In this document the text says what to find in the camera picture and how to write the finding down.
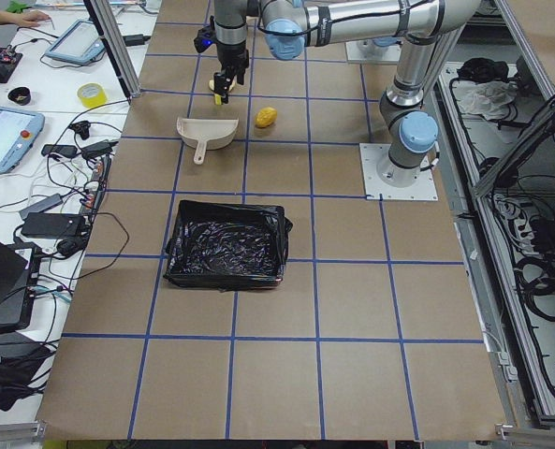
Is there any blue teach pendant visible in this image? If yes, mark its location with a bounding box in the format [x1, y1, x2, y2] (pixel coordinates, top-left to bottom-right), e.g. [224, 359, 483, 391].
[44, 20, 105, 66]
[0, 107, 45, 174]

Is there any beige plastic dustpan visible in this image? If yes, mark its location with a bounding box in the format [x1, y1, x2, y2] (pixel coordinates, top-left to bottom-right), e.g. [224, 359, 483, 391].
[176, 117, 239, 165]

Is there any bin with black bag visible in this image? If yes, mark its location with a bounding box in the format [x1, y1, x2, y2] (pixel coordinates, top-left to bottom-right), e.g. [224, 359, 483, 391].
[164, 200, 293, 291]

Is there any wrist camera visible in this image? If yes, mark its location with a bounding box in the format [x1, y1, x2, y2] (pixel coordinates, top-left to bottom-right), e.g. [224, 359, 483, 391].
[194, 25, 216, 53]

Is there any yellow potato toy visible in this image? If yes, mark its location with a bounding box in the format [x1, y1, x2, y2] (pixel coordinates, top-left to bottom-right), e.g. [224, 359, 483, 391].
[255, 107, 278, 129]

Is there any yellow tape roll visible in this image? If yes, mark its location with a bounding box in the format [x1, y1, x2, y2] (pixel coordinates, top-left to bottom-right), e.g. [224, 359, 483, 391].
[77, 82, 108, 109]

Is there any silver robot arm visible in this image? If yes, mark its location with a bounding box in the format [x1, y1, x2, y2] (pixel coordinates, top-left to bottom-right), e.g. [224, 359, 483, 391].
[195, 1, 479, 187]

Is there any small black bowl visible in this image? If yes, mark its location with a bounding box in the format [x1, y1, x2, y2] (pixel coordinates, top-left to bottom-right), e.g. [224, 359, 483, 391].
[7, 86, 32, 106]

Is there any aluminium frame post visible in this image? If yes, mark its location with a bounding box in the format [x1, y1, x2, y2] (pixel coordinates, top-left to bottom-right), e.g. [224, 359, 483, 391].
[84, 0, 141, 102]

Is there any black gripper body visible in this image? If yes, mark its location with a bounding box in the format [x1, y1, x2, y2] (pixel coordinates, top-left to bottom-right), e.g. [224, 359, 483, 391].
[217, 44, 249, 85]

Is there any large black power brick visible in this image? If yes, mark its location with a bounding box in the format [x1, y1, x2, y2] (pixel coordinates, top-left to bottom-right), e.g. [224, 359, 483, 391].
[22, 212, 86, 239]

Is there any blue teach pendant far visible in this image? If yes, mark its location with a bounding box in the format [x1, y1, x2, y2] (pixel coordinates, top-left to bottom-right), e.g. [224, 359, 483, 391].
[44, 20, 105, 66]

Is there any pale melon slice toy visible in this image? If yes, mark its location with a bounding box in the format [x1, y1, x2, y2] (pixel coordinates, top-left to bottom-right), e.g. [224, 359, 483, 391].
[208, 80, 237, 92]

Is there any blue teach pendant near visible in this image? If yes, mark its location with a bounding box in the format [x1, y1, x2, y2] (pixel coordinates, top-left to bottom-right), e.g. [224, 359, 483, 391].
[0, 107, 45, 174]

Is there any white crumpled cloth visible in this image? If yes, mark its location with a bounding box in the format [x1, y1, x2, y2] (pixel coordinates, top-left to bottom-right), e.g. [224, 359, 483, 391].
[459, 81, 517, 120]

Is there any black laptop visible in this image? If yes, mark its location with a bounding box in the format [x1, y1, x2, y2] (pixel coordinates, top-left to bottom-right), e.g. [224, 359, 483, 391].
[0, 242, 41, 334]

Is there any person hand on table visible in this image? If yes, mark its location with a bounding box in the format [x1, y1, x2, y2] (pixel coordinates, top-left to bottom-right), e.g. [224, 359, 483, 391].
[11, 10, 51, 28]

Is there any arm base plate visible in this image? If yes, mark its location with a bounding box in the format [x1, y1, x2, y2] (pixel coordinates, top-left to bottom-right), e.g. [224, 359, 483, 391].
[359, 143, 438, 202]
[345, 38, 402, 65]

